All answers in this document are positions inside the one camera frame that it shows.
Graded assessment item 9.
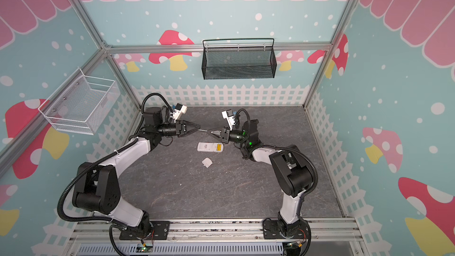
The white battery cover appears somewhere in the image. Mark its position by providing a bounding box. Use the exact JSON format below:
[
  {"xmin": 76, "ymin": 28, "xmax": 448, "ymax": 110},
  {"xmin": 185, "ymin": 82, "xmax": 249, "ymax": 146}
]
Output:
[{"xmin": 202, "ymin": 158, "xmax": 213, "ymax": 168}]

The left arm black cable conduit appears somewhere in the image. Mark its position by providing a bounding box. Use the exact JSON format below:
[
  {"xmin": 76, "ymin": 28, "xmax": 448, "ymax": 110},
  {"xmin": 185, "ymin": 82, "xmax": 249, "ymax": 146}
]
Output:
[{"xmin": 56, "ymin": 92, "xmax": 173, "ymax": 256}]

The black mesh wall basket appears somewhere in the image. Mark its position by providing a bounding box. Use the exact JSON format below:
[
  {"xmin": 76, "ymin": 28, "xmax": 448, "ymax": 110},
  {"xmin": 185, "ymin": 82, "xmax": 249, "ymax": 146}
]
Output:
[{"xmin": 201, "ymin": 38, "xmax": 277, "ymax": 80}]

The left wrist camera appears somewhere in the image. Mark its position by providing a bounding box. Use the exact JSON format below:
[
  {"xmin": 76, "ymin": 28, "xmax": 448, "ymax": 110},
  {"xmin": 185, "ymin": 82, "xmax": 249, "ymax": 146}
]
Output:
[{"xmin": 172, "ymin": 103, "xmax": 187, "ymax": 120}]

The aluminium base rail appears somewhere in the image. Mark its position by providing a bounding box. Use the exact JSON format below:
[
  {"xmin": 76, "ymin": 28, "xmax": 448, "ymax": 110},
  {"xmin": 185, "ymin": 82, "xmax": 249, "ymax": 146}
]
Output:
[{"xmin": 67, "ymin": 216, "xmax": 367, "ymax": 256}]

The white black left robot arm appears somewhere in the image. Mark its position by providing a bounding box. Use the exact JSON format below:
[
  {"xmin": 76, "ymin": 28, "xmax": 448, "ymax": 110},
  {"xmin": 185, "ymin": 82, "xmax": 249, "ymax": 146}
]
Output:
[{"xmin": 72, "ymin": 107, "xmax": 200, "ymax": 239}]

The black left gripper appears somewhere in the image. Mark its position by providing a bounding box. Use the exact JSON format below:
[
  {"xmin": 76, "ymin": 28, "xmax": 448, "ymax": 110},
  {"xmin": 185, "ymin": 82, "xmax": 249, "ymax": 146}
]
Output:
[{"xmin": 156, "ymin": 120, "xmax": 200, "ymax": 137}]

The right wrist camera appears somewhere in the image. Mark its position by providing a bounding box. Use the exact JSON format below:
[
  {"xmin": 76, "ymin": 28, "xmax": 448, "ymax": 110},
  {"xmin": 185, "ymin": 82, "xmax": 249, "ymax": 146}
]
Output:
[{"xmin": 222, "ymin": 109, "xmax": 238, "ymax": 130}]

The white remote control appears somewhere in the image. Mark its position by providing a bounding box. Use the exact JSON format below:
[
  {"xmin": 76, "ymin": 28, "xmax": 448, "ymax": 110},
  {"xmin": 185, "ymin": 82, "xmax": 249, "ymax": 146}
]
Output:
[{"xmin": 197, "ymin": 142, "xmax": 224, "ymax": 153}]

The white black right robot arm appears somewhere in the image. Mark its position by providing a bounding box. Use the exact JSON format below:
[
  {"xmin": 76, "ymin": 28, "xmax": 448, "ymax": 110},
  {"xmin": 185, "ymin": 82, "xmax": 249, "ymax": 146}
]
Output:
[{"xmin": 207, "ymin": 119, "xmax": 318, "ymax": 239}]

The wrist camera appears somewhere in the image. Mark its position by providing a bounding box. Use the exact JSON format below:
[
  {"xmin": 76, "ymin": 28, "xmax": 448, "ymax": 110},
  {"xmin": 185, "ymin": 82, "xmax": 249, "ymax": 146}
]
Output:
[
  {"xmin": 172, "ymin": 103, "xmax": 187, "ymax": 120},
  {"xmin": 222, "ymin": 109, "xmax": 238, "ymax": 130}
]

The white wire wall basket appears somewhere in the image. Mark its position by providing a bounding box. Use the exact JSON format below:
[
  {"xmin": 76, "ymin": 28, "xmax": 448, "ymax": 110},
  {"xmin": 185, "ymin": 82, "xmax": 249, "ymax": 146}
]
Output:
[{"xmin": 38, "ymin": 69, "xmax": 120, "ymax": 135}]

